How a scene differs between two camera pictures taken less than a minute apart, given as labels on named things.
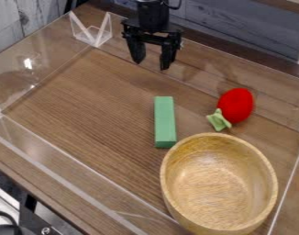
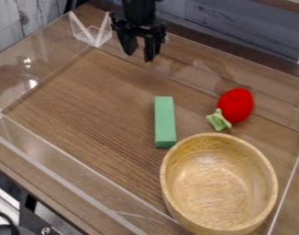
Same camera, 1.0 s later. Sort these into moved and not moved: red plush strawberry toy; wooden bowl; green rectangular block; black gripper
Moved: black gripper
Not moved: red plush strawberry toy; wooden bowl; green rectangular block
